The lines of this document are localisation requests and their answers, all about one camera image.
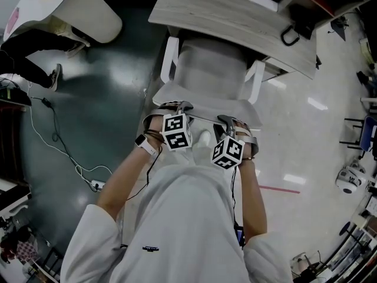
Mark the person's left hand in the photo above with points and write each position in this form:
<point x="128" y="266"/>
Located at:
<point x="154" y="127"/>

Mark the black round stool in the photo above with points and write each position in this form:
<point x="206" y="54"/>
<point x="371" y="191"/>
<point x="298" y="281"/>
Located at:
<point x="346" y="229"/>

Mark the person's right hand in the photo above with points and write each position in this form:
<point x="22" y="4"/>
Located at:
<point x="243" y="130"/>

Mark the grey wooden desk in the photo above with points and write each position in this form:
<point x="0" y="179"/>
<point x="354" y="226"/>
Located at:
<point x="221" y="13"/>

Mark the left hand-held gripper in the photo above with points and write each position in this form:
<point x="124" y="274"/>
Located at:
<point x="176" y="131"/>

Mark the white wrist watch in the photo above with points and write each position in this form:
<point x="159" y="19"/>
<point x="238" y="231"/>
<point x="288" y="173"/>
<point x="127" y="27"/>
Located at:
<point x="145" y="146"/>

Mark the dark brown wooden cabinet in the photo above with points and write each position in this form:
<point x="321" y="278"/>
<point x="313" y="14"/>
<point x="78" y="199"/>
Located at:
<point x="11" y="143"/>

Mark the person's white shirt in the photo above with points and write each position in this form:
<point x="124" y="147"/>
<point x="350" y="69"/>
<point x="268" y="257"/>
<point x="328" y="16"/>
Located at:
<point x="188" y="225"/>

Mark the glass display shelf unit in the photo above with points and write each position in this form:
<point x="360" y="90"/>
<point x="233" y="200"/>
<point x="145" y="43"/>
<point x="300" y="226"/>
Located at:
<point x="353" y="255"/>

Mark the white power strip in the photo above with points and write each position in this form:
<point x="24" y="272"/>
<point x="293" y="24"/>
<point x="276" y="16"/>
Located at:
<point x="98" y="185"/>

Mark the pink card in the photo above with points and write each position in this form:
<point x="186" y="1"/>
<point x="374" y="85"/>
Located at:
<point x="13" y="19"/>

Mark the white low furniture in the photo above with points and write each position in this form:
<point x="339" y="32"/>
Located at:
<point x="13" y="199"/>

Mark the white curved console table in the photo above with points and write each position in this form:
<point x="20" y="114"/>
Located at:
<point x="73" y="7"/>

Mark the white chair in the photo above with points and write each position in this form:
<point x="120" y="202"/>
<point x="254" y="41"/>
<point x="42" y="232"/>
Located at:
<point x="212" y="75"/>

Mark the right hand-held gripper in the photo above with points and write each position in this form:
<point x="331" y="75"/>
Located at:
<point x="228" y="153"/>

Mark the grey shelf unit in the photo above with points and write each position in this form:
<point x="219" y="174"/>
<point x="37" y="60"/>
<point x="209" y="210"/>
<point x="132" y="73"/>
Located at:
<point x="338" y="7"/>

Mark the black desk telephone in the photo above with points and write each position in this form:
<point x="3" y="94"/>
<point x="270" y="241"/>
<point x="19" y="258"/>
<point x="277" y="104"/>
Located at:
<point x="304" y="25"/>

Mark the person's right forearm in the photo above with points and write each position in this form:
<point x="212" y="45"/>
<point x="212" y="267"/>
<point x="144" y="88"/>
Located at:
<point x="251" y="202"/>

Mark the blue office chair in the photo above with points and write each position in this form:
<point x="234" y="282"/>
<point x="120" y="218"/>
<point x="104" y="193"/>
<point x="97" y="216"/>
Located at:
<point x="369" y="134"/>

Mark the person's right white shoe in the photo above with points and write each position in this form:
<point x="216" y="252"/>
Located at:
<point x="203" y="140"/>

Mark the person's left forearm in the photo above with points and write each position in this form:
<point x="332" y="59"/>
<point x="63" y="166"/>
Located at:
<point x="123" y="184"/>

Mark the dark triangular floor object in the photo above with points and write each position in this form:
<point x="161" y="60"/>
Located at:
<point x="340" y="29"/>

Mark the pale storage crate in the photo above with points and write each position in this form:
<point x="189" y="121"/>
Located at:
<point x="366" y="50"/>

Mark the white round robot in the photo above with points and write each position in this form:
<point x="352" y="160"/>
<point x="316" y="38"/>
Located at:
<point x="350" y="178"/>

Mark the person's beige trousers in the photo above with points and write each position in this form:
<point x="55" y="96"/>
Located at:
<point x="188" y="161"/>

